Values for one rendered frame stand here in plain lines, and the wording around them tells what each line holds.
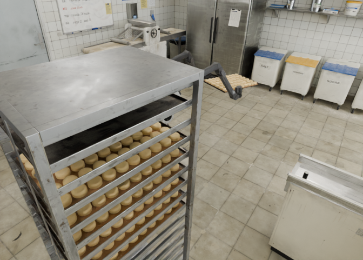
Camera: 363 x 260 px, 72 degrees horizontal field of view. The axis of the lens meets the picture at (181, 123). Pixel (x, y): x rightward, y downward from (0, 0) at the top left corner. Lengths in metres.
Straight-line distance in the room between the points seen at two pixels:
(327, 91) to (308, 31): 1.30
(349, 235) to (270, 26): 4.66
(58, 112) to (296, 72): 4.93
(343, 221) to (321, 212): 0.14
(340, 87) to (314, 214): 3.50
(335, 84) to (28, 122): 5.03
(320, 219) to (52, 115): 1.90
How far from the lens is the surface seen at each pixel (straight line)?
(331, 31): 5.79
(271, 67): 5.46
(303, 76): 5.35
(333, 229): 2.19
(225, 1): 5.35
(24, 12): 4.73
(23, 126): 0.69
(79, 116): 0.69
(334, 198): 2.02
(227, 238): 2.62
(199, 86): 0.99
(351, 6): 5.45
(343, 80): 5.27
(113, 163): 0.87
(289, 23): 5.91
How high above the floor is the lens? 2.15
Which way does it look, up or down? 32 degrees down
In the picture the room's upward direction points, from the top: 2 degrees clockwise
